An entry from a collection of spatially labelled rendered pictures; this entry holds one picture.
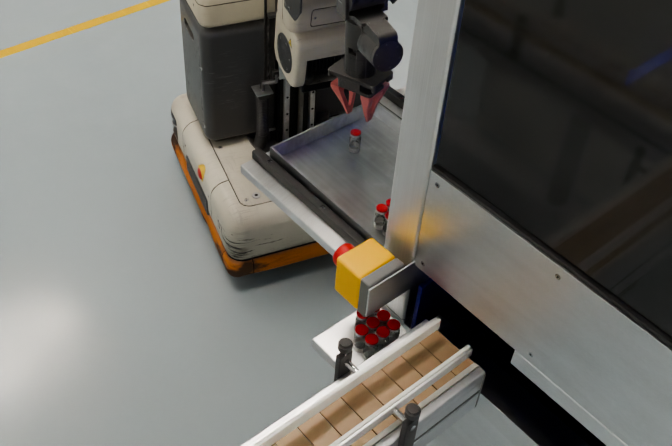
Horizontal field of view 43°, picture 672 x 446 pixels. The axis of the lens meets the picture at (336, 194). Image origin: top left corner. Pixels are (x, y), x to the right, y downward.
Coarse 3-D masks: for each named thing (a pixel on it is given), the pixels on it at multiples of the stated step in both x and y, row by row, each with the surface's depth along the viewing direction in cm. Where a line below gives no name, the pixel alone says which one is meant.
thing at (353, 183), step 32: (320, 128) 166; (352, 128) 171; (384, 128) 172; (288, 160) 163; (320, 160) 163; (352, 160) 164; (384, 160) 164; (320, 192) 152; (352, 192) 157; (384, 192) 158; (352, 224) 148
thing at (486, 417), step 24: (456, 336) 134; (480, 360) 131; (504, 384) 128; (480, 408) 129; (504, 408) 125; (528, 408) 125; (456, 432) 138; (480, 432) 132; (504, 432) 126; (528, 432) 122; (552, 432) 123
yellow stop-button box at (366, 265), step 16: (368, 240) 128; (352, 256) 125; (368, 256) 125; (384, 256) 125; (336, 272) 127; (352, 272) 123; (368, 272) 123; (384, 272) 123; (336, 288) 129; (352, 288) 125; (368, 288) 121; (352, 304) 127
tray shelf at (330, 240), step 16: (400, 112) 176; (256, 176) 159; (272, 176) 159; (272, 192) 156; (288, 192) 156; (288, 208) 154; (304, 208) 154; (304, 224) 151; (320, 224) 151; (320, 240) 149; (336, 240) 148
